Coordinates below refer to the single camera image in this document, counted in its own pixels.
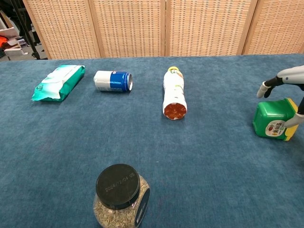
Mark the green wet wipes pack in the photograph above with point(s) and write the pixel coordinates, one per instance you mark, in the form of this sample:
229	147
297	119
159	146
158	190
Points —
59	83

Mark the green tub with yellow lid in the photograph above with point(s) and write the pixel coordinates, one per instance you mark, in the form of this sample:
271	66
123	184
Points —
273	118

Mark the blue and white can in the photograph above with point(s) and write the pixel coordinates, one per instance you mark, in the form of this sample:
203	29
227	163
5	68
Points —
111	81

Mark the black tripod stand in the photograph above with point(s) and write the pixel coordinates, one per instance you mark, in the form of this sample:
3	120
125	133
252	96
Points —
26	31

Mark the orange fabric item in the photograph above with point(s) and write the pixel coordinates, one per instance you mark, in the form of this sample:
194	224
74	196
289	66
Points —
4	40

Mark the white cardboard box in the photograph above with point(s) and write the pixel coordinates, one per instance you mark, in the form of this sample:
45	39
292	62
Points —
13	48

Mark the clear jar with black lid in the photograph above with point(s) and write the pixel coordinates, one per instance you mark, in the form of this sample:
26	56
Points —
118	194

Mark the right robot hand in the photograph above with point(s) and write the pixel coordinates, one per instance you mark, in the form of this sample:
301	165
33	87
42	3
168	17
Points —
288	76

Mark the wooden rattan folding screen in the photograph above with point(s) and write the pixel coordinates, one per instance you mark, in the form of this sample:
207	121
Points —
152	27

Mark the blue table cloth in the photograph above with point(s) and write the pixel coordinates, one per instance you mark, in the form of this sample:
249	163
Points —
152	142

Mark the white bottle with yellow cap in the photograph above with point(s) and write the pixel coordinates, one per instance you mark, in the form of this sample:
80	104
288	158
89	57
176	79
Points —
174	95

